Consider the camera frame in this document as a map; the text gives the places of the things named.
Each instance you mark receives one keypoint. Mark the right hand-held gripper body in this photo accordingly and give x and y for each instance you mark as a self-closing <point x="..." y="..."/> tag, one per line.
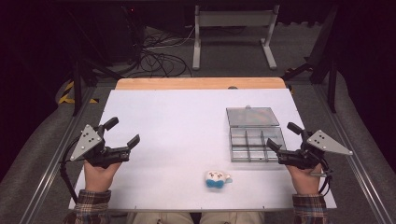
<point x="311" y="149"/>

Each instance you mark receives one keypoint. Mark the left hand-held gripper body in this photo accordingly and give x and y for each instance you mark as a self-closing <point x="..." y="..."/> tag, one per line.
<point x="93" y="149"/>

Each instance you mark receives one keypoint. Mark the person's right hand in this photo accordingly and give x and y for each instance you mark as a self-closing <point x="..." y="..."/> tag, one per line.
<point x="303" y="182"/>

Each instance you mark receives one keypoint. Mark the clear plastic compartment box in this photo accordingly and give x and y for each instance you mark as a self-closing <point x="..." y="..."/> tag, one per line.
<point x="253" y="133"/>

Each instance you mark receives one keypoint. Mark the yellow and black floor tape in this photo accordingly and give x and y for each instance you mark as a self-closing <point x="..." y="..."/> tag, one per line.
<point x="67" y="95"/>

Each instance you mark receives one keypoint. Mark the black metal stand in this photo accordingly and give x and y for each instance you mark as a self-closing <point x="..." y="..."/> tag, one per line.
<point x="323" y="62"/>
<point x="84" y="74"/>

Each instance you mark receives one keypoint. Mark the white and blue plush toy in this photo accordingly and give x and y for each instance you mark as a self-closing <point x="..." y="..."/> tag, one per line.
<point x="216" y="179"/>

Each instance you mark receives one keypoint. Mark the person's legs in beige trousers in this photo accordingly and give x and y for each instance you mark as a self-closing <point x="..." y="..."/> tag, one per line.
<point x="224" y="218"/>

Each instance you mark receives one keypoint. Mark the white metal stand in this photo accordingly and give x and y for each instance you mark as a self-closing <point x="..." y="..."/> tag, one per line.
<point x="233" y="18"/>

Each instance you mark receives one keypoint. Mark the aluminium floor rail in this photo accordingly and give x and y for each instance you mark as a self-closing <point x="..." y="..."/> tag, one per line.
<point x="351" y="149"/>
<point x="53" y="168"/>

